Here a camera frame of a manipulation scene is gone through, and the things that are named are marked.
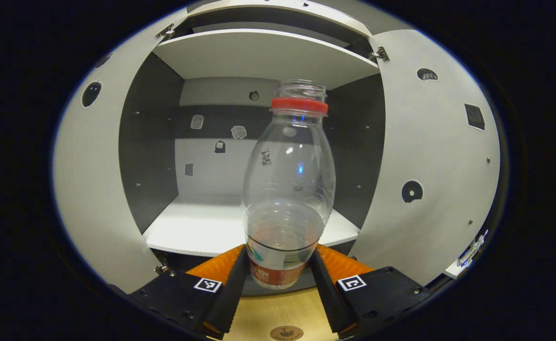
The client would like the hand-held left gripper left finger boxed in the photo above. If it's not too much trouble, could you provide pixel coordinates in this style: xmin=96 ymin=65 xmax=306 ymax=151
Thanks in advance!
xmin=128 ymin=245 xmax=250 ymax=340

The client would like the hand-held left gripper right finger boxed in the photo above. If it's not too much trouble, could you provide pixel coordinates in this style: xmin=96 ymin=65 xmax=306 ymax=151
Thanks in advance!
xmin=309 ymin=244 xmax=432 ymax=338

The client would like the clear plastic bottle red label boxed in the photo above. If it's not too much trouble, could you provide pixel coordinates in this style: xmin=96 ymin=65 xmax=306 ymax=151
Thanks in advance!
xmin=240 ymin=80 xmax=336 ymax=290

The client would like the white cabinet door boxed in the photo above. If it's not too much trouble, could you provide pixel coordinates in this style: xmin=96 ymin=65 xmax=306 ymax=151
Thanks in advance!
xmin=53 ymin=7 xmax=188 ymax=294
xmin=349 ymin=29 xmax=501 ymax=287

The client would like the round brown coaster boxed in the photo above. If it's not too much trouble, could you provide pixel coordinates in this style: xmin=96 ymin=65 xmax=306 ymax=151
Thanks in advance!
xmin=270 ymin=326 xmax=304 ymax=341

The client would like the white cabinet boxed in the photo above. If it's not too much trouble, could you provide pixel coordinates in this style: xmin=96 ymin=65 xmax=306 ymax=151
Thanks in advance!
xmin=119 ymin=0 xmax=387 ymax=296

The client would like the white cabinet drawer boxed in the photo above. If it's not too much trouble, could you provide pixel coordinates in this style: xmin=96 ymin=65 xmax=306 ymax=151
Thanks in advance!
xmin=187 ymin=0 xmax=373 ymax=38

